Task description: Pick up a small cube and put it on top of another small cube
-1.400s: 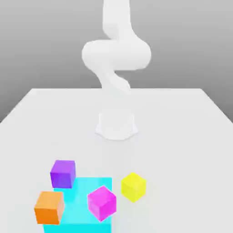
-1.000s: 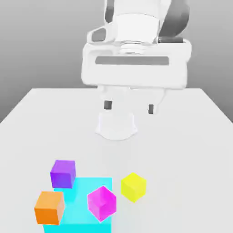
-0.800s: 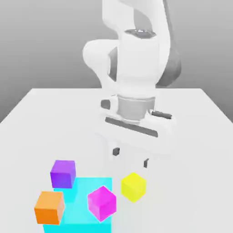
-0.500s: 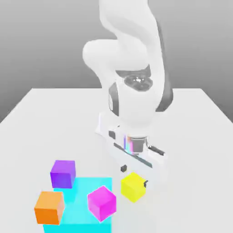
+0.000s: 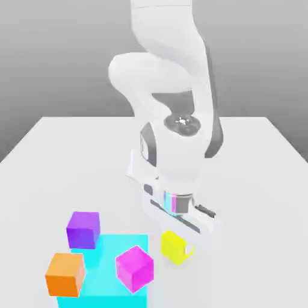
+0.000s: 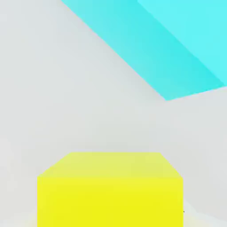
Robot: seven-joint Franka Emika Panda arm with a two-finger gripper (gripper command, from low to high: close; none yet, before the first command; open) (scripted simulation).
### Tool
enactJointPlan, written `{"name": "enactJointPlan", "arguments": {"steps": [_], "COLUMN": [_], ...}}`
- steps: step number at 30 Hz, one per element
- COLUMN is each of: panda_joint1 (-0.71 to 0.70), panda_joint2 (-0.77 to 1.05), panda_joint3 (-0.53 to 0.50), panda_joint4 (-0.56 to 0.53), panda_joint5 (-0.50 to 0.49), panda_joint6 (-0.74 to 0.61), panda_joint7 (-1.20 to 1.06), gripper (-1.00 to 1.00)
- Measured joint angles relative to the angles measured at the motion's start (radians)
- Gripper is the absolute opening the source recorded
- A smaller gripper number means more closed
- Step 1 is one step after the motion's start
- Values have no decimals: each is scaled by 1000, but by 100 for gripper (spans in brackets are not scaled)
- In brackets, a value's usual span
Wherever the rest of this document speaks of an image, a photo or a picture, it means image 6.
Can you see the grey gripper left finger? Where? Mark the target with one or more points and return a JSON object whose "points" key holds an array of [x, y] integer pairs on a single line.
{"points": [[29, 222]]}

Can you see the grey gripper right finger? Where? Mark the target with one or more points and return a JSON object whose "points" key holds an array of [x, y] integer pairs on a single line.
{"points": [[190, 216]]}

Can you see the small yellow cube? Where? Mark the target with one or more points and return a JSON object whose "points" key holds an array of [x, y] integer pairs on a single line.
{"points": [[110, 198]]}

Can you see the large cyan box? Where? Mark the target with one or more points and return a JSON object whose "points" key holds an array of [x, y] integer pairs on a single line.
{"points": [[159, 44]]}

